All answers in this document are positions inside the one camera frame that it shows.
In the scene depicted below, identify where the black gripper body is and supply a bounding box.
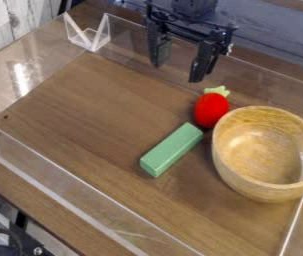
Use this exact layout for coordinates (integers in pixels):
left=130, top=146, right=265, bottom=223
left=144, top=0, right=238, bottom=55

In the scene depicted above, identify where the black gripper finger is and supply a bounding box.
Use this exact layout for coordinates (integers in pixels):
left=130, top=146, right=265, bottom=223
left=188, top=41, right=219, bottom=83
left=147, top=20, right=172, bottom=68

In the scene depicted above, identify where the red plush strawberry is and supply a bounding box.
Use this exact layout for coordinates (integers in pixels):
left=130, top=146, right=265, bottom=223
left=194, top=86, right=230, bottom=128

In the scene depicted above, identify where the wooden bowl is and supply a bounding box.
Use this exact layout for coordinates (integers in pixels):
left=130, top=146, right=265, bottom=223
left=211, top=106, right=303, bottom=203

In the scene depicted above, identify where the green rectangular block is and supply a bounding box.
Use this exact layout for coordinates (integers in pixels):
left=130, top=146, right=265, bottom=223
left=139, top=123, right=203, bottom=177

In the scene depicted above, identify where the clear acrylic back wall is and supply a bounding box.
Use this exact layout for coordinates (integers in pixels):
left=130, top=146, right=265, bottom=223
left=99, top=13, right=303, bottom=134

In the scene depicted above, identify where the clear acrylic wall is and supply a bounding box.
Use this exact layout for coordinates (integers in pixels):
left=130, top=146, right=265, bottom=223
left=0, top=130, right=203, bottom=256
left=99, top=13, right=303, bottom=134

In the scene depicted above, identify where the clear acrylic front wall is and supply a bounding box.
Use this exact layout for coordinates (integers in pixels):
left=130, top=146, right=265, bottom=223
left=0, top=130, right=203, bottom=256

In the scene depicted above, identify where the black device with cable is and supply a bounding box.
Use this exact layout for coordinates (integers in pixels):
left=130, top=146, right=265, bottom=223
left=0, top=226, right=55, bottom=256

